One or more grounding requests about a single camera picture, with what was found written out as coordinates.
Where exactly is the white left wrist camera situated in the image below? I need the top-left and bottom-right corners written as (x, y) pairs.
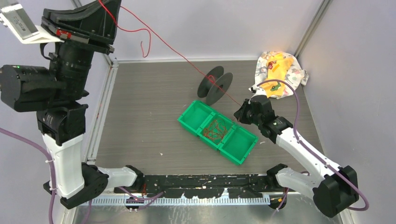
top-left (0, 0), bottom-right (62, 44)

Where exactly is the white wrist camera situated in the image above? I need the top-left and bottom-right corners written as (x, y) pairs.
top-left (250, 86), bottom-right (266, 97)
top-left (0, 0), bottom-right (62, 44)

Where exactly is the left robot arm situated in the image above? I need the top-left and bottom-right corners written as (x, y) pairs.
top-left (0, 0), bottom-right (144, 209)

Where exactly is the black cable spool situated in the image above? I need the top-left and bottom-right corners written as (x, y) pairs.
top-left (197, 66), bottom-right (233, 106)

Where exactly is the green plastic bin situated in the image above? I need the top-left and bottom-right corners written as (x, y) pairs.
top-left (219, 126), bottom-right (259, 166)
top-left (198, 113), bottom-right (235, 151)
top-left (177, 100), bottom-right (215, 136)

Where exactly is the green plastic bin middle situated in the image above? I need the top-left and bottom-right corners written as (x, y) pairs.
top-left (198, 113), bottom-right (235, 151)

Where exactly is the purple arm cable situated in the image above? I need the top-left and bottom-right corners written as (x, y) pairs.
top-left (0, 127), bottom-right (164, 224)
top-left (255, 79), bottom-right (370, 212)

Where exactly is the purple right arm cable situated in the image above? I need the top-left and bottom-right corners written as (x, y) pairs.
top-left (255, 79), bottom-right (370, 212)

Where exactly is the slotted aluminium cable duct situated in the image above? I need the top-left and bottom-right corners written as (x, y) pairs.
top-left (92, 195), bottom-right (270, 206)

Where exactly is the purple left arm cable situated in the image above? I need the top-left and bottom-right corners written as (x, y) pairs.
top-left (0, 127), bottom-right (164, 224)

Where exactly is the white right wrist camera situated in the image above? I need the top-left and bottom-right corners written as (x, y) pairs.
top-left (250, 86), bottom-right (266, 97)

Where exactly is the crumpled yellow patterned cloth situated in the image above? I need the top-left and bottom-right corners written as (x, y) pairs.
top-left (252, 51), bottom-right (309, 99)

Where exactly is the green plastic bin left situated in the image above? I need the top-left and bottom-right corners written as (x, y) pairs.
top-left (177, 100), bottom-right (215, 136)

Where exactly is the red thin cable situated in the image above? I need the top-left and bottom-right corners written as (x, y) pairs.
top-left (98, 0), bottom-right (242, 143)

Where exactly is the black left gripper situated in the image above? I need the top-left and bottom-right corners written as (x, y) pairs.
top-left (38, 0), bottom-right (118, 101)

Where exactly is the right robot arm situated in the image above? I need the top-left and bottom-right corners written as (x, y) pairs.
top-left (233, 95), bottom-right (360, 217)

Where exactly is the green plastic bin right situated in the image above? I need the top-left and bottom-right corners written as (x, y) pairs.
top-left (219, 126), bottom-right (259, 166)

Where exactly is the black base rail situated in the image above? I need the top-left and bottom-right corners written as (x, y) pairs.
top-left (125, 174), bottom-right (285, 199)

